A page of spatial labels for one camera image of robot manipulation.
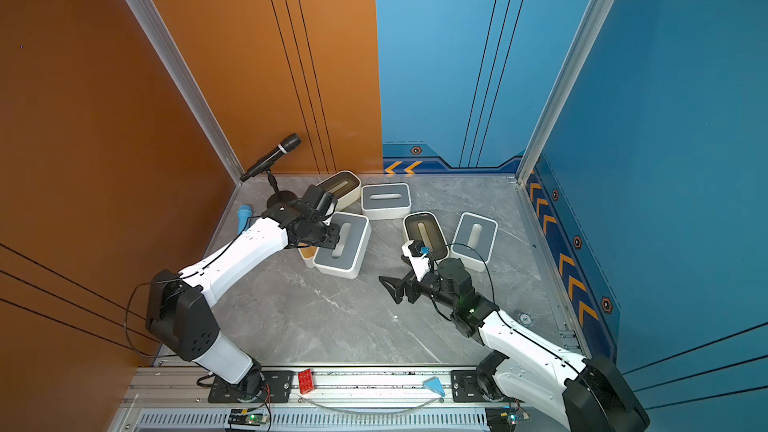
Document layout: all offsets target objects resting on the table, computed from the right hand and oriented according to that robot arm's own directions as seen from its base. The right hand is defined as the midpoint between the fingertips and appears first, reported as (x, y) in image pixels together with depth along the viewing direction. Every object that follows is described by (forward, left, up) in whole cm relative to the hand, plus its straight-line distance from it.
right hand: (394, 268), depth 77 cm
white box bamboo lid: (+11, +27, -10) cm, 30 cm away
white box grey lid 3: (+21, -28, -14) cm, 38 cm away
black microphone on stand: (+38, +34, +11) cm, 52 cm away
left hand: (+12, +17, -2) cm, 21 cm away
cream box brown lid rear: (+38, +19, -9) cm, 43 cm away
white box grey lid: (+34, +3, -12) cm, 36 cm away
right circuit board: (-30, -26, -17) cm, 44 cm away
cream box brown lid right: (+20, -9, -10) cm, 24 cm away
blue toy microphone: (+29, +54, -12) cm, 62 cm away
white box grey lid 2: (+3, +14, -2) cm, 14 cm away
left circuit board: (-30, +37, -19) cm, 51 cm away
